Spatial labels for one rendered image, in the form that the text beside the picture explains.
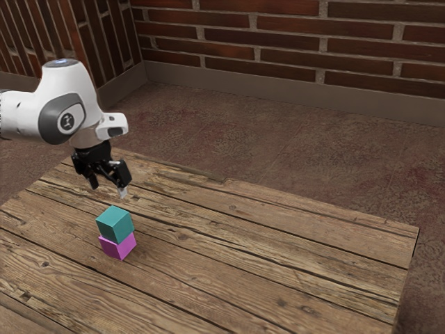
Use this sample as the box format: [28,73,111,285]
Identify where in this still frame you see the magenta block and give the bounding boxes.
[97,232,138,262]

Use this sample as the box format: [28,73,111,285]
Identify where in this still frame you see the teal block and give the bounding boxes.
[95,205,135,245]

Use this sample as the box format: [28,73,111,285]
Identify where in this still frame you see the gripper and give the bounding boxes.
[70,139,133,200]

